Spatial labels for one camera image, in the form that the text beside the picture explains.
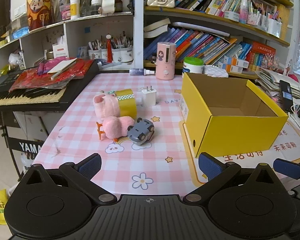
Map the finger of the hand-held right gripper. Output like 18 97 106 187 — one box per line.
273 158 300 180

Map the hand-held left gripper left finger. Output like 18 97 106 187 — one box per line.
17 154 118 204

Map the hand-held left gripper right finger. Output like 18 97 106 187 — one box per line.
184 152 282 204

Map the yellow cardboard box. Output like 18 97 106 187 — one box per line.
180 72 289 158

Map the pink plush toy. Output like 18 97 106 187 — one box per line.
93 92 135 140

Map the grey toy car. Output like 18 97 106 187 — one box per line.
127 118 155 146

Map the yellow tape roll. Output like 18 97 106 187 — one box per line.
116 89 138 119

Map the white charger plug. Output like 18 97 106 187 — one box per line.
137 85 157 107

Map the black keyboard stand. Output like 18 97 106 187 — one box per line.
0 125 44 180

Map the stack of papers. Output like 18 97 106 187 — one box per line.
255 67 300 100

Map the black electronic keyboard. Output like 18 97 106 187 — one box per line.
0 60 100 107

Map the red printed cloth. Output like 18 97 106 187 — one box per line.
9 59 94 93

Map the white tissue pack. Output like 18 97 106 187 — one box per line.
204 65 229 78

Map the white jar with green lid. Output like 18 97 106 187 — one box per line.
183 57 204 75

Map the white notebook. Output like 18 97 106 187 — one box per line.
47 58 77 74

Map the small spray bottle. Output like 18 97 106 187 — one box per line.
129 68 156 76

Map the pink foil wrapper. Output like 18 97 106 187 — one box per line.
35 56 70 75

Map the pink cylindrical humidifier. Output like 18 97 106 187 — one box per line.
156 42 177 80

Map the red boxed book set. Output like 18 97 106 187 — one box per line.
245 42 277 72

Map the white pen holder with brushes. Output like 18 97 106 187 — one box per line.
88 34 133 63

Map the white box red label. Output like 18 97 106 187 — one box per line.
52 36 69 58

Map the row of thick colourful books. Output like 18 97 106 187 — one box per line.
144 27 252 65

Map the clear plastic bag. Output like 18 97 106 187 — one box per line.
9 52 24 69

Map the white shelf unit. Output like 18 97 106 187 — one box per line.
0 12 135 70

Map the white pen cup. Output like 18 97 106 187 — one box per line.
267 17 282 37

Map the yellow wooden bookshelf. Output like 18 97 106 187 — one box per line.
143 0 294 80

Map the blue box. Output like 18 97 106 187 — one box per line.
12 26 29 39

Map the white bottle yellow label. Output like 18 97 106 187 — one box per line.
70 0 80 19

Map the white pink bottle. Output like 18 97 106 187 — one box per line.
239 0 248 24

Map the glass jar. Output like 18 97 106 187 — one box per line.
91 0 102 15

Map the fortune god figure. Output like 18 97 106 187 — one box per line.
27 0 54 32

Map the white cable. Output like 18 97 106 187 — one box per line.
290 102 300 121

